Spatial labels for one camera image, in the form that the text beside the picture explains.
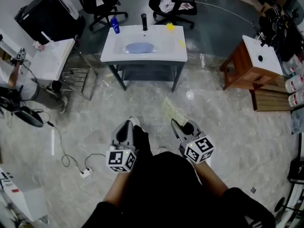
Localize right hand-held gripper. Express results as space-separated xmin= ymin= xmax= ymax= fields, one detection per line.
xmin=171 ymin=119 xmax=214 ymax=163

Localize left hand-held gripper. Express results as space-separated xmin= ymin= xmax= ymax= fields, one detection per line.
xmin=105 ymin=120 xmax=138 ymax=173

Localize yellow-green sponge cloth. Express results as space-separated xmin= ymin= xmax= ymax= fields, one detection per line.
xmin=161 ymin=97 xmax=189 ymax=126

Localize large blue plate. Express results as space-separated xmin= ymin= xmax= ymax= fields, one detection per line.
xmin=125 ymin=42 xmax=154 ymax=55

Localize person's right forearm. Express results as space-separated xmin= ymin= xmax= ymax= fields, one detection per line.
xmin=191 ymin=160 xmax=229 ymax=197

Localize person's left forearm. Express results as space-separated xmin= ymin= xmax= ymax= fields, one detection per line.
xmin=103 ymin=171 xmax=131 ymax=209

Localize person's left white shoe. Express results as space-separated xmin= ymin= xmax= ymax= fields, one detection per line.
xmin=129 ymin=116 xmax=141 ymax=128

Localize white power strip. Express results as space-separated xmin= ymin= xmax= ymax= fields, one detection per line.
xmin=80 ymin=167 xmax=93 ymax=179

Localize person's black clothing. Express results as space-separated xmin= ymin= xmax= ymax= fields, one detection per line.
xmin=82 ymin=124 xmax=276 ymax=228

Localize black metal sink stand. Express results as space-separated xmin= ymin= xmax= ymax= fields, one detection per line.
xmin=106 ymin=62 xmax=185 ymax=93

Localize white ceramic sink basin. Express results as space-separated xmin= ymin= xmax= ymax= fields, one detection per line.
xmin=100 ymin=24 xmax=188 ymax=63

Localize brown wooden cabinet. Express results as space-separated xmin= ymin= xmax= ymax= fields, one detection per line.
xmin=219 ymin=40 xmax=283 ymax=91

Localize wooden slat crate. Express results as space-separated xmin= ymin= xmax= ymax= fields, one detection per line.
xmin=250 ymin=76 xmax=295 ymax=112

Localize white sink basin on rack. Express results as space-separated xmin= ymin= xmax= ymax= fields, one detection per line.
xmin=30 ymin=38 xmax=76 ymax=82

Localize blue plastic bottle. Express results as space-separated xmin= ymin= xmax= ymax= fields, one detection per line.
xmin=110 ymin=17 xmax=121 ymax=34

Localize white sink top with hole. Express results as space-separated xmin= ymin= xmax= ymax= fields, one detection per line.
xmin=241 ymin=35 xmax=284 ymax=76

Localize clear plastic bag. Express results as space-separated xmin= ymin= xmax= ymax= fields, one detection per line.
xmin=291 ymin=109 xmax=304 ymax=135

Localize clear plastic bottle red label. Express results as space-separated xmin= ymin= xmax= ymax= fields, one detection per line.
xmin=285 ymin=74 xmax=304 ymax=94
xmin=282 ymin=54 xmax=304 ymax=75
xmin=288 ymin=91 xmax=304 ymax=108

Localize black equipment stand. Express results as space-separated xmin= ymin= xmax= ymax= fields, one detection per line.
xmin=274 ymin=158 xmax=304 ymax=213

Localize white control box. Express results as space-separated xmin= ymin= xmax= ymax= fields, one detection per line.
xmin=0 ymin=167 xmax=48 ymax=223

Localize clear pink plastic packet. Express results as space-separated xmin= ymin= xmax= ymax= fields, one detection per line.
xmin=33 ymin=40 xmax=46 ymax=52

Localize white stained cloth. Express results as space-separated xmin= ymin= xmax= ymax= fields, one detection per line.
xmin=158 ymin=0 xmax=176 ymax=13

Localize black and white machine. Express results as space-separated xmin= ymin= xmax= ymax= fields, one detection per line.
xmin=14 ymin=0 xmax=86 ymax=45

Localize black floor cable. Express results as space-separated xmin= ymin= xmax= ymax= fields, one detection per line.
xmin=44 ymin=119 xmax=106 ymax=175

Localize steel wire rack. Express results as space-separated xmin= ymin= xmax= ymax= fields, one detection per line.
xmin=58 ymin=52 xmax=98 ymax=101

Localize white floor cable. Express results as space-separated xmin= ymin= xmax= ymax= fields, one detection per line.
xmin=194 ymin=0 xmax=259 ymax=26

